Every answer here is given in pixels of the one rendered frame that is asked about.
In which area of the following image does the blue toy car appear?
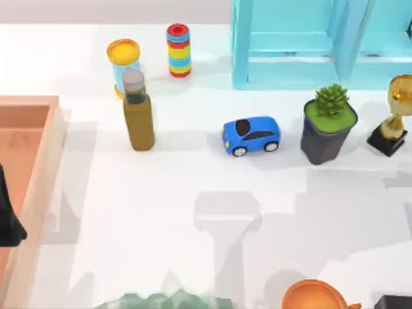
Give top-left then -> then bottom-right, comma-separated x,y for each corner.
221,115 -> 281,158

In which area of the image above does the olive green bottle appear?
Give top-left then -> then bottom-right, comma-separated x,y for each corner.
122,68 -> 156,152

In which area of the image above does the stack of coloured rings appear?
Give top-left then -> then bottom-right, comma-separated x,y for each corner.
166,23 -> 192,79

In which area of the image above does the light blue rack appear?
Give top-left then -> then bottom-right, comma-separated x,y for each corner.
230,0 -> 412,91

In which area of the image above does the grey pot with green plant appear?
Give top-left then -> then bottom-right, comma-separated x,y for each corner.
300,84 -> 359,165

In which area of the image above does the light blue can yellow lid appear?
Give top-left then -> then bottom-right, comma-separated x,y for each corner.
106,38 -> 142,99

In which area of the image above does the green leafy plant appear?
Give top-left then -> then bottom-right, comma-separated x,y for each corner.
93,288 -> 233,309

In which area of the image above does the shallow salmon-coloured box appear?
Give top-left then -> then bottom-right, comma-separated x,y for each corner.
0,95 -> 66,309

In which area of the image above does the orange cup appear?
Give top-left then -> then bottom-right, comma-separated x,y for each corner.
280,279 -> 362,309

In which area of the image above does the gold trophy black base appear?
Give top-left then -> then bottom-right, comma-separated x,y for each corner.
366,74 -> 412,158

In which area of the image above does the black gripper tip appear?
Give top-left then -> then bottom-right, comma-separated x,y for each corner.
0,164 -> 28,248

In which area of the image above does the black block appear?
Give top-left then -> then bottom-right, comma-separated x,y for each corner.
373,294 -> 412,309

